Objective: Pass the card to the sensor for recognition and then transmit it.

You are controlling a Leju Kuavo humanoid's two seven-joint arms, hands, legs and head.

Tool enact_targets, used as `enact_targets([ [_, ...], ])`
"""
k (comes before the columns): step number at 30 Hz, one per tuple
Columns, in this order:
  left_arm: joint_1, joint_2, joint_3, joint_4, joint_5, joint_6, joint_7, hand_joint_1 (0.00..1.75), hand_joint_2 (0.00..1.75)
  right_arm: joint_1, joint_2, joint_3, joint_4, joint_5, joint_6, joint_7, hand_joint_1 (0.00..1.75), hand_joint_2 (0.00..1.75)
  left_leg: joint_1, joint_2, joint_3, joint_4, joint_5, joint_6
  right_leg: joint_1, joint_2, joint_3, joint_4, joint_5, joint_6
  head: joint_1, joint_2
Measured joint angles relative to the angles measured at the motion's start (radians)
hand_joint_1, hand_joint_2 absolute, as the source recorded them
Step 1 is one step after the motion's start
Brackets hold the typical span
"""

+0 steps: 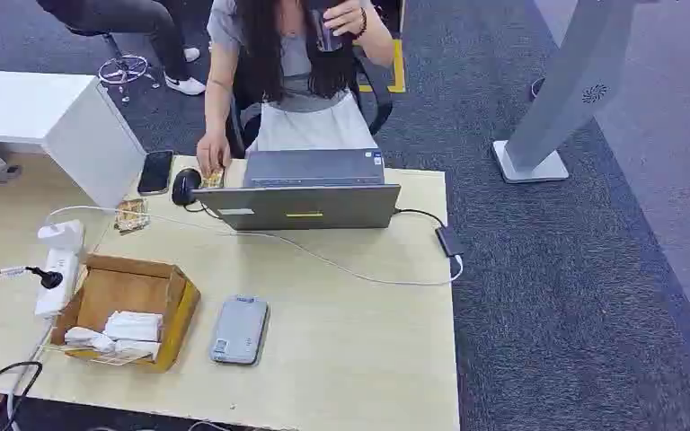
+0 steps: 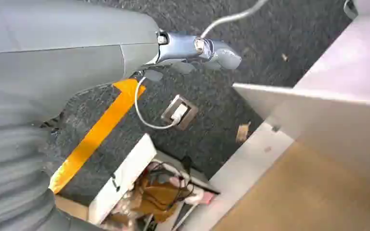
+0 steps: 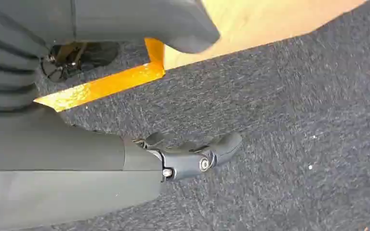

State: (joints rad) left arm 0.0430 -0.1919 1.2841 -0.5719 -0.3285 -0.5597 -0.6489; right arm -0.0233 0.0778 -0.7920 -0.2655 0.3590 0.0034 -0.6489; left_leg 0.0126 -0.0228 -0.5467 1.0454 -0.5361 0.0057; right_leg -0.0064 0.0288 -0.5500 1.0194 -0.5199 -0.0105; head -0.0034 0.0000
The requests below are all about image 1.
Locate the grey laptop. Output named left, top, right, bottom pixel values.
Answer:
left=191, top=148, right=403, bottom=232

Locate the black laptop power adapter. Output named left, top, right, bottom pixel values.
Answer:
left=394, top=207, right=467, bottom=259

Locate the seated person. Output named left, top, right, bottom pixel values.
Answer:
left=196, top=0, right=395, bottom=177

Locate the grey power bank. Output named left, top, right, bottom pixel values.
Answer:
left=209, top=295, right=270, bottom=366

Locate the black computer mouse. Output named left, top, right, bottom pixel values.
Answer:
left=171, top=167, right=204, bottom=207

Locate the dark handheld phone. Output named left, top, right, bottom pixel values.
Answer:
left=310, top=5, right=346, bottom=54

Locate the black smartphone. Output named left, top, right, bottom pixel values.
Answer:
left=137, top=149, right=175, bottom=197

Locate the clear gold snack packet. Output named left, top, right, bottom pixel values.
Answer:
left=113, top=198, right=152, bottom=234

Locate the wooden card box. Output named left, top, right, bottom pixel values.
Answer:
left=49, top=253, right=202, bottom=374

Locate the white card bundle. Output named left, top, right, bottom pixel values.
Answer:
left=103, top=310, right=164, bottom=345
left=64, top=326, right=162, bottom=363

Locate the grey kiosk stand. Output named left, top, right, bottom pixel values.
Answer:
left=491, top=0, right=659, bottom=184

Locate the chrome stool base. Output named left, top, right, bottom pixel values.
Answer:
left=97, top=32, right=163, bottom=103

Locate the white cabinet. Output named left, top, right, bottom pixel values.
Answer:
left=0, top=69, right=147, bottom=209

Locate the person with white shoes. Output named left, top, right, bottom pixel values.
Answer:
left=35, top=0, right=208, bottom=97

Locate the white charger adapter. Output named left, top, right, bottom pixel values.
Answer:
left=37, top=220, right=86, bottom=253

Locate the white power strip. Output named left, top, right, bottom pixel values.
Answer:
left=34, top=221, right=86, bottom=320

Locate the thin white cable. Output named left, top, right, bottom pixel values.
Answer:
left=44, top=205, right=465, bottom=288

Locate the black plug with cable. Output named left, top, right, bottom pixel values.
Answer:
left=0, top=266, right=65, bottom=431

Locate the white power strip cord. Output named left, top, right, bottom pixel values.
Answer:
left=4, top=323, right=56, bottom=431

